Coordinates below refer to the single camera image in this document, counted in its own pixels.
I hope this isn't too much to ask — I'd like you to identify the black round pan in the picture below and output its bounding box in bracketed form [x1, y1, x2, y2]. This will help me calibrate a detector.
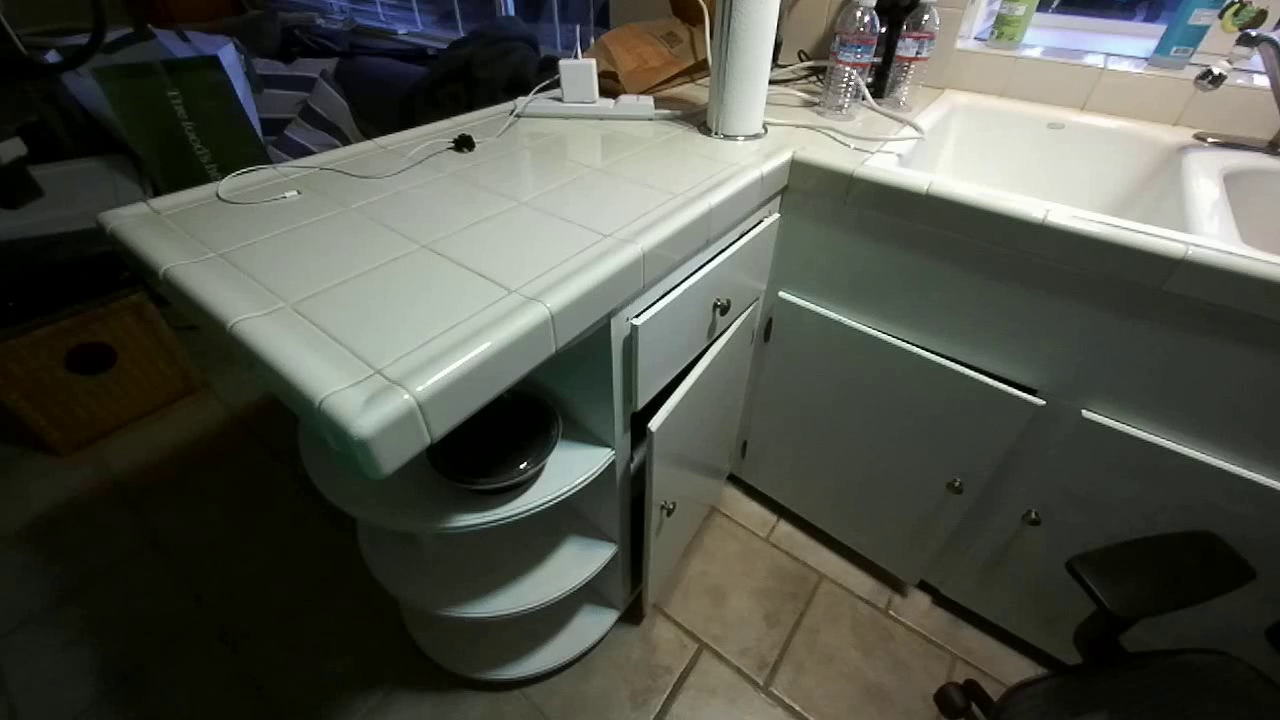
[428, 392, 561, 491]

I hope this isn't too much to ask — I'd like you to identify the white paper towel roll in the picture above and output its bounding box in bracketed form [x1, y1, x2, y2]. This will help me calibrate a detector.
[707, 0, 781, 139]

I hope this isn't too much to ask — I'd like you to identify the clear water bottle left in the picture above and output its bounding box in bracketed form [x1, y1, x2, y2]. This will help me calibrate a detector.
[820, 0, 886, 115]

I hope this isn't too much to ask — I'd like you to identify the brown cardboard box with hole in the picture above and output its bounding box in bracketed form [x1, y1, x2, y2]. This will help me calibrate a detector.
[0, 292, 198, 450]

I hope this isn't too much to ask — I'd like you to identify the white left sink cabinet door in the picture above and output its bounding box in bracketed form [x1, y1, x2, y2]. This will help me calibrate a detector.
[742, 292, 1046, 579]

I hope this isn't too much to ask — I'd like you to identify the white cabinet drawer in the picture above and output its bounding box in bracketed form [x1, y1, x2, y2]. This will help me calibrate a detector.
[629, 213, 781, 405]

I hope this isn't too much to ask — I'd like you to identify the white right sink cabinet door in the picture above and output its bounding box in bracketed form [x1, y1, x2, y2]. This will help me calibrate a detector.
[928, 410, 1280, 670]

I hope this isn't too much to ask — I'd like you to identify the white tiled kitchen counter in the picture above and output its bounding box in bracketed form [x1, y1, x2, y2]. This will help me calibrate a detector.
[104, 93, 1275, 475]

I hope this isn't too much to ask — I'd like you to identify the clear water bottle right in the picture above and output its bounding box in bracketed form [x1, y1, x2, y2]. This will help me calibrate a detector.
[881, 0, 942, 106]

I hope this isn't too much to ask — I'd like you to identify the black office chair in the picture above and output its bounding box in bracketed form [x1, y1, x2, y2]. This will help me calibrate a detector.
[931, 529, 1280, 720]

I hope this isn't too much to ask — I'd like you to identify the white charger plug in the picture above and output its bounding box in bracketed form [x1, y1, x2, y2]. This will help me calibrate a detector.
[561, 57, 600, 104]

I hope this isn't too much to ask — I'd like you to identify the brown paper bag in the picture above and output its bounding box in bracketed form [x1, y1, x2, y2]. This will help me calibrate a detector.
[596, 16, 703, 93]

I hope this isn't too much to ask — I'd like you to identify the white bottom round shelf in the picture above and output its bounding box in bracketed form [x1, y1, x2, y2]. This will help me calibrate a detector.
[404, 600, 620, 683]

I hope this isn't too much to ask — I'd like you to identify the white kitchen sink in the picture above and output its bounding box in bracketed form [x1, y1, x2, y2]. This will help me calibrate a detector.
[902, 93, 1280, 255]

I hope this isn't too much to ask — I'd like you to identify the white power strip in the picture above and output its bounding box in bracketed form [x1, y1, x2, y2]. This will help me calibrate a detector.
[516, 93, 664, 120]

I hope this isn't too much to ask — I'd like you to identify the green bottle on windowsill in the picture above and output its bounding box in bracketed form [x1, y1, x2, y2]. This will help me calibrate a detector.
[989, 0, 1040, 47]

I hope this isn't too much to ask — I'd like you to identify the white top round shelf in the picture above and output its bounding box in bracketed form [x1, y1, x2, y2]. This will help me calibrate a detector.
[299, 427, 616, 533]

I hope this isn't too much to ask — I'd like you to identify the white narrow cabinet door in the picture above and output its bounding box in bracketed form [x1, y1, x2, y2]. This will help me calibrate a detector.
[641, 308, 761, 606]

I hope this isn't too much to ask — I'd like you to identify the clear water bottle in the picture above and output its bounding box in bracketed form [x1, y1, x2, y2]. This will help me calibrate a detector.
[820, 0, 886, 115]
[881, 0, 942, 106]

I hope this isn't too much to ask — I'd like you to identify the chrome faucet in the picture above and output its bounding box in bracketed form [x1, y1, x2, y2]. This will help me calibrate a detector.
[1191, 0, 1280, 157]

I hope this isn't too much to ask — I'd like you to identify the dark green box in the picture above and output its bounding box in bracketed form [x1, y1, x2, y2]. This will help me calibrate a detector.
[98, 57, 267, 191]

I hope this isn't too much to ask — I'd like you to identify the white sink cabinet door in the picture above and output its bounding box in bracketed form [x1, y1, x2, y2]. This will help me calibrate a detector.
[742, 292, 1046, 579]
[928, 410, 1280, 670]

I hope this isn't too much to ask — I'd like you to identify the white cable on counter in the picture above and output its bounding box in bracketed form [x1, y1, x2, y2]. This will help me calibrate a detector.
[213, 75, 563, 209]

